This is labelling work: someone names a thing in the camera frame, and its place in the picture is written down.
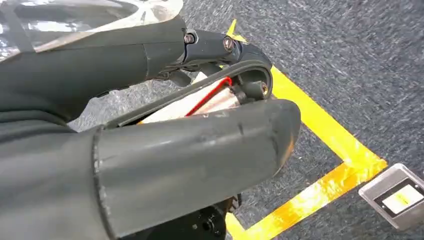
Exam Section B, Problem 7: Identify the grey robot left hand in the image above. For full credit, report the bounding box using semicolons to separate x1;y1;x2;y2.
0;0;302;240

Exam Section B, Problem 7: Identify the yellow floor tape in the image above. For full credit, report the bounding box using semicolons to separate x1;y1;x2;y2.
225;18;389;240

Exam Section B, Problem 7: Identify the steel floor socket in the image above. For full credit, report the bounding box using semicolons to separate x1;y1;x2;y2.
358;162;424;232

